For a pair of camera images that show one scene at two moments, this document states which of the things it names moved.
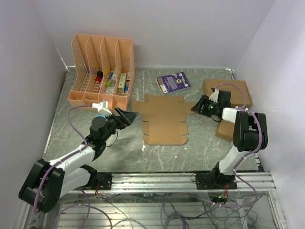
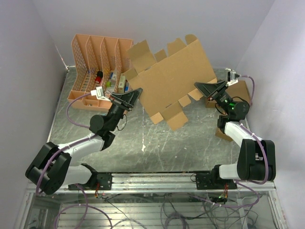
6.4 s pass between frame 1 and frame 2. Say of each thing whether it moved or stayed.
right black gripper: moved
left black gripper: moved
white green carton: stayed
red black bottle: stayed
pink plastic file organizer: stayed
